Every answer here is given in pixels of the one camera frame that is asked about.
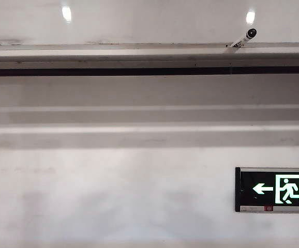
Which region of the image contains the black green exit sign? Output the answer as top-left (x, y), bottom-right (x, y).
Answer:
top-left (234, 167), bottom-right (299, 213)

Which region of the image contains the silver whiteboard marker tray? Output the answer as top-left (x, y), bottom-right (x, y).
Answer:
top-left (0, 42), bottom-right (299, 77)

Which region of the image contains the glossy white whiteboard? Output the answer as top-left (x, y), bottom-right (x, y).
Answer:
top-left (0, 0), bottom-right (299, 47)

